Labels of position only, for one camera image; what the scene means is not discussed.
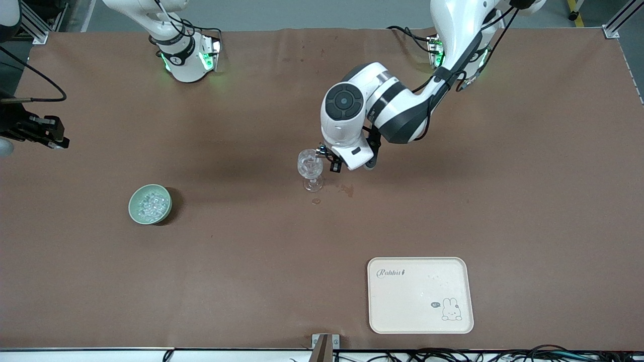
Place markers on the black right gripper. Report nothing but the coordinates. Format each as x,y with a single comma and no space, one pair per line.
15,124

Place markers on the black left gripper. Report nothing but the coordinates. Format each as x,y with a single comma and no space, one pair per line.
333,162

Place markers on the clear ice cubes pile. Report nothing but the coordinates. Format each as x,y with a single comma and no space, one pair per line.
151,205

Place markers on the right arm base connector plate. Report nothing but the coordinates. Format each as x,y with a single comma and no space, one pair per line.
215,53

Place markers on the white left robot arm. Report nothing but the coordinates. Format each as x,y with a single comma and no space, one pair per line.
352,130

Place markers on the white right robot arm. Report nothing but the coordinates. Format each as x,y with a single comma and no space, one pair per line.
186,68

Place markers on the left arm base connector plate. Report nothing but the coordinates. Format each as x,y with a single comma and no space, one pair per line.
433,50

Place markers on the clear wine glass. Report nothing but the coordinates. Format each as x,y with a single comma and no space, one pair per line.
308,166

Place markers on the green ceramic bowl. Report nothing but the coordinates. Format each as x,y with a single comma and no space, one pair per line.
133,210

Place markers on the brown table mat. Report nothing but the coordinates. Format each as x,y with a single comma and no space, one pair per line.
251,261

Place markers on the cream rabbit print tray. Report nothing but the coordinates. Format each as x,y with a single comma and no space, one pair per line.
402,301

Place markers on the aluminium frame with dark gear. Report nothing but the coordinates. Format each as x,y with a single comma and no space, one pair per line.
43,20

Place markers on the grey metal bracket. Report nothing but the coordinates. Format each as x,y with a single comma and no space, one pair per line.
335,342

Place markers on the brown camera post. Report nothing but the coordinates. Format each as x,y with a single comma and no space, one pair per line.
322,352

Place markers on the white table edge rail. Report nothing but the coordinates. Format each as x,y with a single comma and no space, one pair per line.
100,356

